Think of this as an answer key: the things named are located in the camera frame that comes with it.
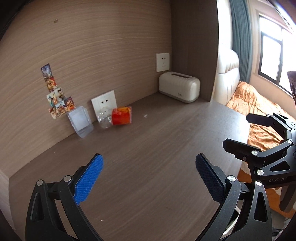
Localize white trash bin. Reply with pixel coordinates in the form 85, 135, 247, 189
221, 206, 241, 238

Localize orange bed cover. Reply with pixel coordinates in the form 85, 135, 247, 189
226, 81, 296, 218

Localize cream padded headboard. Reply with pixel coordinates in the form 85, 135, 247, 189
213, 49, 240, 105

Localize black framed window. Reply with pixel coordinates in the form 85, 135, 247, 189
258, 15, 295, 94

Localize cream tissue box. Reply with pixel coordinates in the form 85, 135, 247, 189
159, 72, 201, 103

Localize teal curtain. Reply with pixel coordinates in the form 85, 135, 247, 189
229, 0, 253, 83

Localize clear plastic box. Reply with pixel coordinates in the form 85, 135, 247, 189
67, 106, 94, 138

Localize clear crumpled plastic cup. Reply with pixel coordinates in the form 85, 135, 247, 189
97, 108, 112, 129

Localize orange snack packet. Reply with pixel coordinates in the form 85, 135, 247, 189
111, 106, 132, 126

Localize anime stickers on wall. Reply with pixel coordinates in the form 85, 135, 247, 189
41, 63, 76, 120

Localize white wall socket upper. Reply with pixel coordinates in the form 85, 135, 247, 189
156, 53, 170, 72

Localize white wall socket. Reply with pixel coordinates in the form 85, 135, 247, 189
156, 53, 170, 72
91, 90, 117, 119

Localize white wall socket lower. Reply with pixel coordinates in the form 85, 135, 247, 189
91, 90, 117, 119

